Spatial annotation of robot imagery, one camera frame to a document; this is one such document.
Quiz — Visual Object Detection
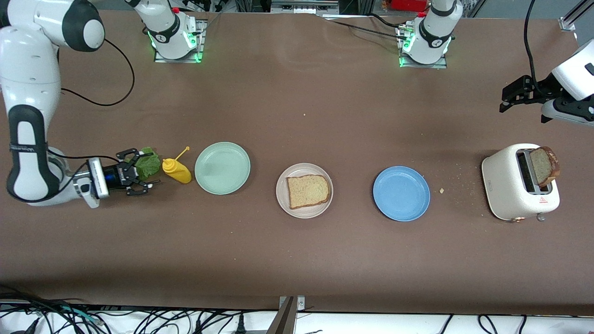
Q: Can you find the white toaster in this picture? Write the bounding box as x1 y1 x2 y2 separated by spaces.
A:
481 143 561 222

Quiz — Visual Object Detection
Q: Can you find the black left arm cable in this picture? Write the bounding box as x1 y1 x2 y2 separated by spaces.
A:
523 0 541 93

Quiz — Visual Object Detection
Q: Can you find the green plate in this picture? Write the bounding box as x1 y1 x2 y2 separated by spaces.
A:
194 141 251 195

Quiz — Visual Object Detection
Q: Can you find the grey metal post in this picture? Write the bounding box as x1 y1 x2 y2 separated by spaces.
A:
267 297 295 334

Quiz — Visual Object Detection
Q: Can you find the green lettuce leaf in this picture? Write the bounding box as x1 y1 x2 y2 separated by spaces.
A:
134 147 161 181

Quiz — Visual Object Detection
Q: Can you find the teal cable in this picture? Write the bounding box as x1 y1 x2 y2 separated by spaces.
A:
59 305 102 324

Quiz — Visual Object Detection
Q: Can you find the black looped cable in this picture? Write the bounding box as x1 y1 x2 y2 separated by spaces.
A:
478 315 500 334

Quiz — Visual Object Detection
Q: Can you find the small metal bracket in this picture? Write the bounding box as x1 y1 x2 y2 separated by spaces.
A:
278 295 306 311

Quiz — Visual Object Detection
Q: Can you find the blue plate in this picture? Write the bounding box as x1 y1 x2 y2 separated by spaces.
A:
373 166 431 222

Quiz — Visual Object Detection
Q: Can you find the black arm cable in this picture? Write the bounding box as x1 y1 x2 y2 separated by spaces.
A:
523 0 541 93
46 37 136 186

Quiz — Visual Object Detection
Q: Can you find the aluminium profile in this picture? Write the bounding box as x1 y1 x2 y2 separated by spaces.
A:
559 0 594 32

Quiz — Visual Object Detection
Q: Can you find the silver metal frame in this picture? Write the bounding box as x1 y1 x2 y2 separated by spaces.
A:
271 0 339 14

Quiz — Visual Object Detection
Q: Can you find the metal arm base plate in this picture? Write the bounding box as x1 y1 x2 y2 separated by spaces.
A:
153 19 206 64
400 26 448 69

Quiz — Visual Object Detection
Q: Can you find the dark crust bread slice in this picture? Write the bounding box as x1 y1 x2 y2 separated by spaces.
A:
529 146 561 187

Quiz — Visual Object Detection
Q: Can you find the red box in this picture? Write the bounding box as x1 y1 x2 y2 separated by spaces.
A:
389 0 428 12

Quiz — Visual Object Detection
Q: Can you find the light crust bread slice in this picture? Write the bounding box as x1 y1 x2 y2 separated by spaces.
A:
286 174 331 210

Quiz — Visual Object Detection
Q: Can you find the beige plate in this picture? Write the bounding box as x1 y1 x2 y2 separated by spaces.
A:
276 163 334 219

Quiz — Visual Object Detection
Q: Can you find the black base cable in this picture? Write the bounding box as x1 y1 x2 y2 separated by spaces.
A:
320 13 409 40

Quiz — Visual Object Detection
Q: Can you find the yellow squeeze bottle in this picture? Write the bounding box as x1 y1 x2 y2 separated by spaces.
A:
162 147 192 184

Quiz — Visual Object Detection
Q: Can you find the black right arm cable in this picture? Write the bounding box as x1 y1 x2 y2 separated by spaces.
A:
46 37 136 186

